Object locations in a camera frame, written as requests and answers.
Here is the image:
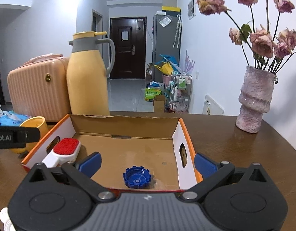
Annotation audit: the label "yellow black box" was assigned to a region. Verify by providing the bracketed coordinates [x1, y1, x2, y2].
[162, 6, 181, 13]

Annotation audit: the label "white folded umbrella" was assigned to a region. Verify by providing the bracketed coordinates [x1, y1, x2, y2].
[172, 15, 182, 48]

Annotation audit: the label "green printed box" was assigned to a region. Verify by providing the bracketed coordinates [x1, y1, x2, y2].
[144, 87, 162, 102]

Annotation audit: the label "yellow watering can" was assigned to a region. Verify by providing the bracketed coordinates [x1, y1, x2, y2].
[154, 62, 174, 76]

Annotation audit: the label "pink textured vase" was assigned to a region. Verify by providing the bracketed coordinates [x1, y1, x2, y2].
[236, 66, 277, 134]

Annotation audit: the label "blue tissue pack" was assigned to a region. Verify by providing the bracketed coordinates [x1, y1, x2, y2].
[0, 110, 31, 127]

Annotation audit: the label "yellow thermos jug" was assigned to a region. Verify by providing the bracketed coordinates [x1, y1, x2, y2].
[66, 31, 116, 116]

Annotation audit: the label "grey refrigerator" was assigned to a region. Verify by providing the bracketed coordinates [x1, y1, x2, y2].
[152, 15, 180, 82]

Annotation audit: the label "metal wire trolley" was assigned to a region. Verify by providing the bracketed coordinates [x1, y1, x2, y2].
[168, 72, 193, 113]

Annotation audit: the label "dried pink roses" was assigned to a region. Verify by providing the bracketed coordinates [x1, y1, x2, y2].
[196, 0, 296, 74]

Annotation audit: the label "pink ribbed suitcase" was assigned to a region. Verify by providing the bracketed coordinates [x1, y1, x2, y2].
[8, 54, 71, 123]

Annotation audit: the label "blue plastic lid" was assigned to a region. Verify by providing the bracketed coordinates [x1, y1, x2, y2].
[123, 166, 152, 189]

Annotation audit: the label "red white lint brush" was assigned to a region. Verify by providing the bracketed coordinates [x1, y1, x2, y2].
[42, 138, 81, 168]

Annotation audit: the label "small cardboard box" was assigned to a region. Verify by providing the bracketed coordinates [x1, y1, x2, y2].
[153, 95, 166, 113]

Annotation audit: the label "open cardboard box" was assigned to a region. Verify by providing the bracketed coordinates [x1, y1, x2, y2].
[22, 114, 203, 191]

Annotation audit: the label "dark entrance door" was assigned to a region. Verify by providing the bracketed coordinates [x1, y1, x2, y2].
[110, 17, 146, 79]

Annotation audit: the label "white framed board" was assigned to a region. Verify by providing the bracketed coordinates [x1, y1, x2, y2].
[202, 94, 224, 115]

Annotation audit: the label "yellow ceramic mug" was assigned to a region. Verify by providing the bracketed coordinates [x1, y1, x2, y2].
[11, 116, 49, 154]

